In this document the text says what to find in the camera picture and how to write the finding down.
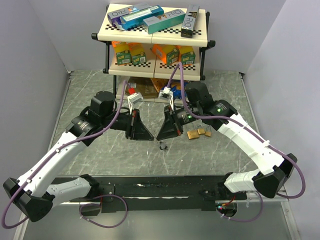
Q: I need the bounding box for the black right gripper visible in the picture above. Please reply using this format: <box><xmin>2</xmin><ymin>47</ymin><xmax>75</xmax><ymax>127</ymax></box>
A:
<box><xmin>156</xmin><ymin>103</ymin><xmax>202</xmax><ymax>141</ymax></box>

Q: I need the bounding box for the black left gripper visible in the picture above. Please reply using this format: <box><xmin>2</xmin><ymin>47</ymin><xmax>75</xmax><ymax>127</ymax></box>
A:
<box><xmin>101</xmin><ymin>108</ymin><xmax>154</xmax><ymax>141</ymax></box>

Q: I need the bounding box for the key with panda keychain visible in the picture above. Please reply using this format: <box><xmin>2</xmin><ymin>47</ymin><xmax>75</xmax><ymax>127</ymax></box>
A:
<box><xmin>158</xmin><ymin>141</ymin><xmax>169</xmax><ymax>151</ymax></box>

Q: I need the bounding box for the small brass padlock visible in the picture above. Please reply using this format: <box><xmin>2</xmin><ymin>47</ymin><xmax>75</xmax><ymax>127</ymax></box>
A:
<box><xmin>205</xmin><ymin>125</ymin><xmax>212</xmax><ymax>137</ymax></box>

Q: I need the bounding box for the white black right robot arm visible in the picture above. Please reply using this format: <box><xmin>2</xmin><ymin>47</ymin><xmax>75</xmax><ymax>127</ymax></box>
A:
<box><xmin>156</xmin><ymin>81</ymin><xmax>298</xmax><ymax>199</ymax></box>

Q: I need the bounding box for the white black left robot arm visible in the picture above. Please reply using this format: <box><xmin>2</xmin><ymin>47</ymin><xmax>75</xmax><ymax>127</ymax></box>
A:
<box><xmin>3</xmin><ymin>91</ymin><xmax>154</xmax><ymax>222</ymax></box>

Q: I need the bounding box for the large brass padlock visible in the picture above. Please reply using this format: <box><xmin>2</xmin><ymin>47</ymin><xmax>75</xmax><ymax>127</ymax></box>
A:
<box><xmin>185</xmin><ymin>123</ymin><xmax>200</xmax><ymax>140</ymax></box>

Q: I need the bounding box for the medium brass padlock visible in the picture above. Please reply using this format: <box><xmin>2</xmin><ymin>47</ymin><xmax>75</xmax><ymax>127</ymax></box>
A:
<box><xmin>197</xmin><ymin>124</ymin><xmax>206</xmax><ymax>135</ymax></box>

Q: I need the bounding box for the blue chips bag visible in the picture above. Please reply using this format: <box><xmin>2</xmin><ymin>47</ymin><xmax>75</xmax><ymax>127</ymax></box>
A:
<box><xmin>161</xmin><ymin>80</ymin><xmax>194</xmax><ymax>100</ymax></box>

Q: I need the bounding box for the brown snack bag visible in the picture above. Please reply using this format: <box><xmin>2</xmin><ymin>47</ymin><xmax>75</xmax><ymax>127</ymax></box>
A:
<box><xmin>128</xmin><ymin>77</ymin><xmax>158</xmax><ymax>99</ymax></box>

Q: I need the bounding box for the orange snack bag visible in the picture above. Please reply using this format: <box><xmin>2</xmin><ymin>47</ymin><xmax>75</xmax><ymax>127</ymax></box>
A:
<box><xmin>150</xmin><ymin>78</ymin><xmax>169</xmax><ymax>93</ymax></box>

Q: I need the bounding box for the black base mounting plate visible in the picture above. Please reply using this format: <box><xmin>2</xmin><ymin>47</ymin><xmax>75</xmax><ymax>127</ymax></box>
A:
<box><xmin>71</xmin><ymin>174</ymin><xmax>247</xmax><ymax>214</ymax></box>

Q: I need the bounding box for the orange green box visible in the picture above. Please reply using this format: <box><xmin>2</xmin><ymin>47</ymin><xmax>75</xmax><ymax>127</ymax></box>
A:
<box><xmin>151</xmin><ymin>44</ymin><xmax>179</xmax><ymax>65</ymax></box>
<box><xmin>111</xmin><ymin>41</ymin><xmax>132</xmax><ymax>65</ymax></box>
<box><xmin>176</xmin><ymin>45</ymin><xmax>196</xmax><ymax>66</ymax></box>
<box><xmin>128</xmin><ymin>42</ymin><xmax>147</xmax><ymax>66</ymax></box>

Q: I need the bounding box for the cream three-tier shelf rack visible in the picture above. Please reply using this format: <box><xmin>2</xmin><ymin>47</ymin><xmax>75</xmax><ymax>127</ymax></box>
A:
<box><xmin>91</xmin><ymin>3</ymin><xmax>216</xmax><ymax>106</ymax></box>

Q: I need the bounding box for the silver RIO box right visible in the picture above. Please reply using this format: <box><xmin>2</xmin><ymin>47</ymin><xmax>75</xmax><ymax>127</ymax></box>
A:
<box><xmin>180</xmin><ymin>4</ymin><xmax>200</xmax><ymax>39</ymax></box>

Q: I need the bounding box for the blue toothpaste box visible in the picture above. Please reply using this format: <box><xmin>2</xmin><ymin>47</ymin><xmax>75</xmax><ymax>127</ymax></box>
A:
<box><xmin>116</xmin><ymin>5</ymin><xmax>164</xmax><ymax>31</ymax></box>

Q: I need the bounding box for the teal RIO box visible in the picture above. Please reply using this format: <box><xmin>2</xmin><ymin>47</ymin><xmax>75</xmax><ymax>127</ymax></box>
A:
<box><xmin>142</xmin><ymin>8</ymin><xmax>186</xmax><ymax>34</ymax></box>

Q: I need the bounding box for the purple RIO box left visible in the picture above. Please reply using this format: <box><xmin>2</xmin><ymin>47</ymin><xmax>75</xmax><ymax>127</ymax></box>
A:
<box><xmin>107</xmin><ymin>2</ymin><xmax>151</xmax><ymax>26</ymax></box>

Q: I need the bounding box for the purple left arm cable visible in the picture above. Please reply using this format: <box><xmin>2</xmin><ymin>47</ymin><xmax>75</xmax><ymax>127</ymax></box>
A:
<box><xmin>0</xmin><ymin>79</ymin><xmax>133</xmax><ymax>229</ymax></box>

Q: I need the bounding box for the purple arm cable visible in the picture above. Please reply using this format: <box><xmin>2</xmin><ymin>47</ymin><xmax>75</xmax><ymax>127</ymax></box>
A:
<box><xmin>166</xmin><ymin>62</ymin><xmax>306</xmax><ymax>200</ymax></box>
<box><xmin>0</xmin><ymin>79</ymin><xmax>133</xmax><ymax>229</ymax></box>

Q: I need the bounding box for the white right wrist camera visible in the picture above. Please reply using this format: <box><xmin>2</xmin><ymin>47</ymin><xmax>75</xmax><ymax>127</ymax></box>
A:
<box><xmin>158</xmin><ymin>86</ymin><xmax>174</xmax><ymax>110</ymax></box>

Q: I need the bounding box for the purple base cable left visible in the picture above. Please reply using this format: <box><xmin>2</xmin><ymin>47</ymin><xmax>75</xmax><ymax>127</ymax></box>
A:
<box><xmin>79</xmin><ymin>194</ymin><xmax>128</xmax><ymax>230</ymax></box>

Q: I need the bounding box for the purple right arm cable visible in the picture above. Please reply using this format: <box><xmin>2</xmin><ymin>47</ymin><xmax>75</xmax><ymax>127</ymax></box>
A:
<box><xmin>166</xmin><ymin>62</ymin><xmax>306</xmax><ymax>200</ymax></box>

